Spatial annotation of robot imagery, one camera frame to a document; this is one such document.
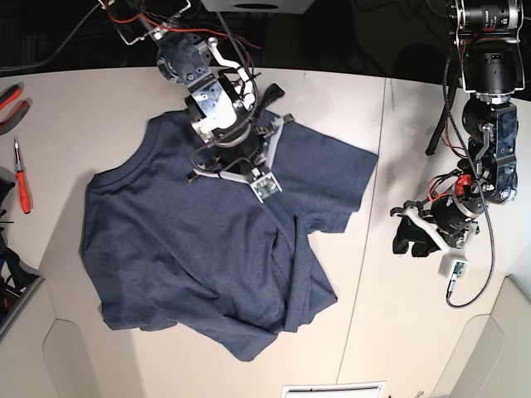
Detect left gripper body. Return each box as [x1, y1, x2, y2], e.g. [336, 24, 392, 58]
[431, 195, 484, 249]

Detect orange grey pliers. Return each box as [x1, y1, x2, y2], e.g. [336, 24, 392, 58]
[1, 82, 32, 136]

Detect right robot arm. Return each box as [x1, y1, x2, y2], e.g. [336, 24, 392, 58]
[103, 1, 285, 183]

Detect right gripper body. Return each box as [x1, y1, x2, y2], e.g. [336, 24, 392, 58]
[207, 132, 270, 177]

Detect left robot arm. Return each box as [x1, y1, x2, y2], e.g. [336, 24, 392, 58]
[390, 1, 525, 257]

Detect orange handled screwdriver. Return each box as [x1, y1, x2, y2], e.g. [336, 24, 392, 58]
[14, 138, 32, 214]

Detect blue t-shirt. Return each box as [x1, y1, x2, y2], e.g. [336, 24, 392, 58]
[80, 111, 378, 362]

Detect braided usb cable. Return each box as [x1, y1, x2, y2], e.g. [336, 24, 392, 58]
[439, 53, 497, 311]

